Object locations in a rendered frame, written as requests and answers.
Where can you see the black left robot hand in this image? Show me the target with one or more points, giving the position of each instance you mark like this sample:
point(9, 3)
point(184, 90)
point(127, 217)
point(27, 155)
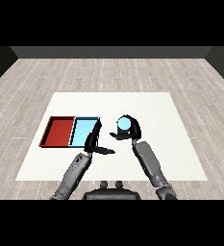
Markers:
point(91, 141)

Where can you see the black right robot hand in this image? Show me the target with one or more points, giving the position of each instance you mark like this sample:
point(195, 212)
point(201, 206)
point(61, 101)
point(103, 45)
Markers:
point(134, 128)

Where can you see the small blue can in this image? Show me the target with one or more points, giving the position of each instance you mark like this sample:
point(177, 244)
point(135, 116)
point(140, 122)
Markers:
point(124, 124)

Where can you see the light blue shallow open box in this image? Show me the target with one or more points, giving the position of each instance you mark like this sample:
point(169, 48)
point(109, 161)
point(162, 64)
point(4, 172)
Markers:
point(82, 132)

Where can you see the red shallow open box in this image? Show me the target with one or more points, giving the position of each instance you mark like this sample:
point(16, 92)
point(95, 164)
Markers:
point(59, 132)

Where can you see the dark grey robot body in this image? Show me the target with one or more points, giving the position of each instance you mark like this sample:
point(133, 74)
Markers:
point(111, 192)

